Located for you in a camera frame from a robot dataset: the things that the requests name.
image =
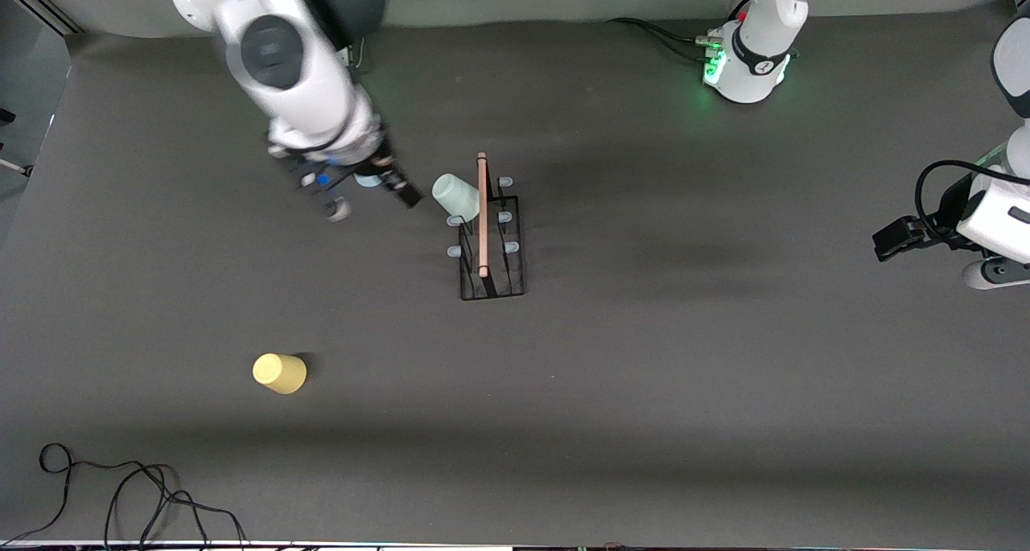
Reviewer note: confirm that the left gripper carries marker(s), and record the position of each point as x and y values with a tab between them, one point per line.
949	219

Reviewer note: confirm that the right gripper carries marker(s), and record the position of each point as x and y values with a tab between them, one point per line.
381	165

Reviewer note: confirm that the light blue cup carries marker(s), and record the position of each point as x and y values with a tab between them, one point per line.
368	181

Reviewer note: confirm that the pale green cup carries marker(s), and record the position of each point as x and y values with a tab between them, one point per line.
455	195

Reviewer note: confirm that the yellow cup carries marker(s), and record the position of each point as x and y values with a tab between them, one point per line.
279	373

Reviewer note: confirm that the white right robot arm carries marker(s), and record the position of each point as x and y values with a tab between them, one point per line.
273	52

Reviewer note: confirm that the thin grey rod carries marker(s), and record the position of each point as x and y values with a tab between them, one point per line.
16	167

